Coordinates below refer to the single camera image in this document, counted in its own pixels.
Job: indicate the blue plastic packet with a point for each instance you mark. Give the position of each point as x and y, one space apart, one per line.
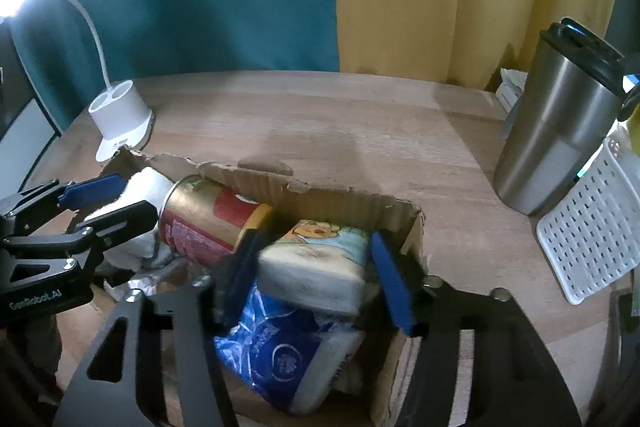
280 352

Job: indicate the yellow object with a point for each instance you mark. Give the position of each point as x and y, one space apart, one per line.
634 119

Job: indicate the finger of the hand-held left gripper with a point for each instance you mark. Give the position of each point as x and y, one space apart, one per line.
122 218
95 190

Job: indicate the stainless steel tumbler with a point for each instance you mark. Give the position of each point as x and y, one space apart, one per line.
550 122

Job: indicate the cardboard box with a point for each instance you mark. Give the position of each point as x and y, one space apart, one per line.
325 197

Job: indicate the red tin can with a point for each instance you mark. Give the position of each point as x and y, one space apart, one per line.
210 217

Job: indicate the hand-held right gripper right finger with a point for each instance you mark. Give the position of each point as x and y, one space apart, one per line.
392 282

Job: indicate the clear plastic snack bag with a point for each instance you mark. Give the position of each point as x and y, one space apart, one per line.
145 279

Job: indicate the white perforated basket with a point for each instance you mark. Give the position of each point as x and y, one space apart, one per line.
590 232

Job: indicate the white desk lamp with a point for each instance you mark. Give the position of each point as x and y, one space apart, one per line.
120 117

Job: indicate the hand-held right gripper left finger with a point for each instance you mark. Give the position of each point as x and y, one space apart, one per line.
240 277

